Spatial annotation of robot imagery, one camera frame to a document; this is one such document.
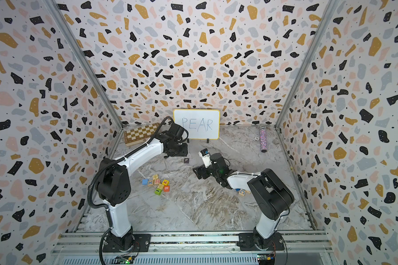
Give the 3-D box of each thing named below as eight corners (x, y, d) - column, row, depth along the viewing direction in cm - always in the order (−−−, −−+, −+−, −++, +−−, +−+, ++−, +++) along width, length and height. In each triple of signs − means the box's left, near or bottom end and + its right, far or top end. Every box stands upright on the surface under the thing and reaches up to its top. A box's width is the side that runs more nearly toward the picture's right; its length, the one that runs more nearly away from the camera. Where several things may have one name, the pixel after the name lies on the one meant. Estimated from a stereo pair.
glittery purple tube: (260, 152, 110) (262, 148, 107) (259, 130, 123) (261, 126, 120) (265, 153, 110) (267, 149, 107) (264, 131, 123) (266, 127, 120)
